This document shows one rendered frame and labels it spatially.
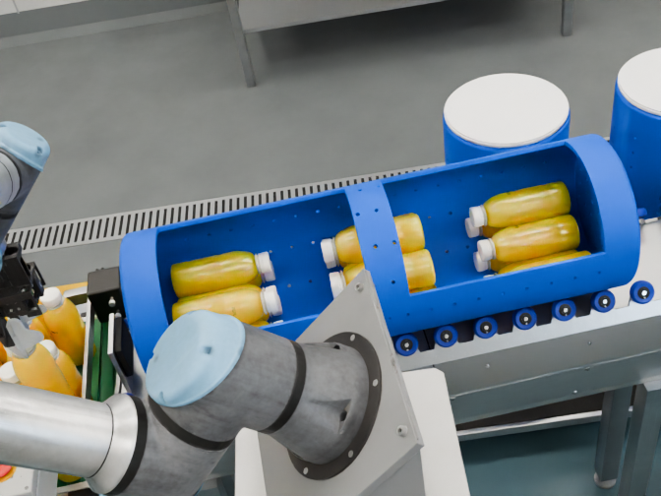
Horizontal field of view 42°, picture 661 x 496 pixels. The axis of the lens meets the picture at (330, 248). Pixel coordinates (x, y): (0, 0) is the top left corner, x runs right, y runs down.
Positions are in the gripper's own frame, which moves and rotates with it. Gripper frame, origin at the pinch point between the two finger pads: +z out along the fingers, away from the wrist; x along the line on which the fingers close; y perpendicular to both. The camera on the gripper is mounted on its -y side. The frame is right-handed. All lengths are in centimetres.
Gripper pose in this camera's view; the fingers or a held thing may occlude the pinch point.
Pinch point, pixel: (21, 342)
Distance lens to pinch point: 153.4
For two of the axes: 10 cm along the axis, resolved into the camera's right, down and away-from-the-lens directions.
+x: -1.6, -6.6, 7.3
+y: 9.8, -2.1, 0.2
